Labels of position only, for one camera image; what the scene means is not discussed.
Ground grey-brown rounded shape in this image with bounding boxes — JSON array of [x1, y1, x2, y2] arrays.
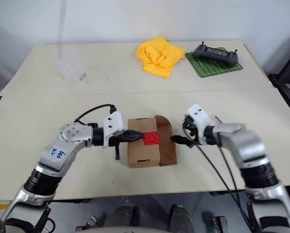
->
[[105, 205, 140, 230]]

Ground brown cardboard box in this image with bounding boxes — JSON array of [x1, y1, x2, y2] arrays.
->
[[127, 115, 177, 168]]

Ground red tape strip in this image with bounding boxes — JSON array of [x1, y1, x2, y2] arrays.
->
[[143, 132, 160, 146]]

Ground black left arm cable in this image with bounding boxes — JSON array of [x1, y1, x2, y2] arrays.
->
[[74, 104, 118, 123]]

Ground black block under table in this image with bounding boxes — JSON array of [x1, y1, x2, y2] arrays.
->
[[212, 216, 229, 233]]

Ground green soccer field mat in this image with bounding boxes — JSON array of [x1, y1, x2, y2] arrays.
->
[[185, 47, 243, 78]]

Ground black stand frame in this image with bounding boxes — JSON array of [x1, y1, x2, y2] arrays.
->
[[268, 33, 290, 112]]

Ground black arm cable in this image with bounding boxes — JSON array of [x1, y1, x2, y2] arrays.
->
[[74, 104, 118, 123], [195, 144, 254, 233], [217, 145, 255, 233]]

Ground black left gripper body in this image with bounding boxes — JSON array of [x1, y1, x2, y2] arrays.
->
[[108, 132, 128, 146]]

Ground yellow cloth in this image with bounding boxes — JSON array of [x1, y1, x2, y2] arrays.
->
[[136, 36, 186, 80]]

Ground grey handheld controller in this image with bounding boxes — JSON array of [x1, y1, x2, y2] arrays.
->
[[193, 41, 240, 67]]

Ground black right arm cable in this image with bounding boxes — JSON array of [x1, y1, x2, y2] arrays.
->
[[195, 144, 254, 233], [217, 145, 255, 233]]

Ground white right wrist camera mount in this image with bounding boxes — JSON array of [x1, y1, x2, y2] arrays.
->
[[186, 103, 212, 140]]

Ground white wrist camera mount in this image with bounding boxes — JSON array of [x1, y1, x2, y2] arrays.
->
[[102, 112, 129, 149], [186, 103, 212, 140]]

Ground dark green rounded shape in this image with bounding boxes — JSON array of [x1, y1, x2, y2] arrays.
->
[[169, 204, 193, 231]]

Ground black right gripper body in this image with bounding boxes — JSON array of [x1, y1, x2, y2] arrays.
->
[[182, 116, 201, 148]]

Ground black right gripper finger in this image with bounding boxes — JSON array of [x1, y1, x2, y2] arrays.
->
[[171, 135, 193, 147]]

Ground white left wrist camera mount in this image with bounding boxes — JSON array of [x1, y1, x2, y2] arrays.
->
[[102, 112, 129, 149]]

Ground clear plastic measuring cup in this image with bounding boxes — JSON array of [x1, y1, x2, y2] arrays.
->
[[51, 46, 87, 84]]

